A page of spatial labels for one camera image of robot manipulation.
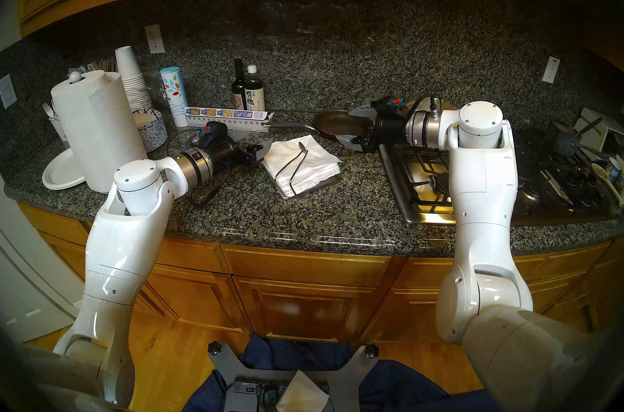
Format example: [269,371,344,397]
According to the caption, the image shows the black pot with handle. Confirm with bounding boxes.
[544,118,604,158]

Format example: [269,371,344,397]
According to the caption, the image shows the metal wire napkin holder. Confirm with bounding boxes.
[266,141,343,200]

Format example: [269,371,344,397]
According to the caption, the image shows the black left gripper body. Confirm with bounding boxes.
[213,142,249,174]

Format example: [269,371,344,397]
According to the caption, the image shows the stainless gas cooktop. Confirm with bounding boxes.
[378,121,610,226]

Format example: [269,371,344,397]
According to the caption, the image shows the leaf print cylindrical canister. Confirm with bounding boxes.
[160,67,189,127]

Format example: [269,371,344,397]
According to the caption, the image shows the long white blue wrap box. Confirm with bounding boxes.
[185,107,274,132]

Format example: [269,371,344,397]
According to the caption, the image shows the white paper towel roll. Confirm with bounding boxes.
[51,70,148,194]

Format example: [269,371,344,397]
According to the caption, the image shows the cup of wooden sticks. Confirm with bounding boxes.
[83,58,118,74]

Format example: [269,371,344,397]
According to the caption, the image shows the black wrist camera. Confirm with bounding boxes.
[371,95,409,120]
[197,121,230,148]

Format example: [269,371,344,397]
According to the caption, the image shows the white paper cup stack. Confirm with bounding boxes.
[115,46,153,113]

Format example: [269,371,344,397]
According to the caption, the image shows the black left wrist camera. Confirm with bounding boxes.
[197,121,230,148]

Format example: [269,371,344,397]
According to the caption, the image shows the white cup with forks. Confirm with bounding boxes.
[49,114,68,142]

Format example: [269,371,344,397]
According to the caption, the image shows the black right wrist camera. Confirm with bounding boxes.
[371,95,409,120]

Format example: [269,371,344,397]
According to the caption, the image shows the blue patterned paper bowl stack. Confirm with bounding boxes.
[132,108,168,152]

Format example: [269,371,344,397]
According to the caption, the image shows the dark frying pan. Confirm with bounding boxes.
[262,110,375,142]

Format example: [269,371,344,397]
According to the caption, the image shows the white door panel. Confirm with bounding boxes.
[0,175,86,343]

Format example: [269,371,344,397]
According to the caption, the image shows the wooden lower cabinets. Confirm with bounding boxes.
[17,201,624,343]

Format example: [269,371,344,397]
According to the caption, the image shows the white napkin stack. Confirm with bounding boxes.
[262,135,342,198]

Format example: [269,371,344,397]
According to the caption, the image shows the grey power box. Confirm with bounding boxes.
[224,379,261,412]

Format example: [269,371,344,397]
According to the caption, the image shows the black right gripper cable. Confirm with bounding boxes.
[407,94,442,120]

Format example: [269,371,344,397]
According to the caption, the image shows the white paper plate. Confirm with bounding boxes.
[41,147,87,191]

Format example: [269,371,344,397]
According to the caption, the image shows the white wall outlet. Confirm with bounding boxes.
[542,56,561,84]
[144,24,165,54]

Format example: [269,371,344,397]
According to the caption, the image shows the white rectangular board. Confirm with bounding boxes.
[573,107,624,149]

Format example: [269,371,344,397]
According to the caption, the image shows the dark glass wine bottle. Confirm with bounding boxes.
[231,58,247,110]

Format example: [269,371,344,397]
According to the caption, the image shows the patterned ceramic spoon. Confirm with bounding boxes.
[591,163,624,206]

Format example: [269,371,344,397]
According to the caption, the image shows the soy sauce bottle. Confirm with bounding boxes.
[243,65,266,112]

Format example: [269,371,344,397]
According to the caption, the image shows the white light switch plate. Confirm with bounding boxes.
[0,74,18,109]

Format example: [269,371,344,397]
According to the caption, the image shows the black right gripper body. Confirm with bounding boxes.
[360,118,409,154]

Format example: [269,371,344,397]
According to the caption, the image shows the white tissue sheet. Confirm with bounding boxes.
[275,370,330,412]

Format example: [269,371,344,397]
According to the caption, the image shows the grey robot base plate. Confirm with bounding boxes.
[207,343,381,412]

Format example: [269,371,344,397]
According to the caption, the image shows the dark blue cloth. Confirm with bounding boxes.
[181,333,503,412]

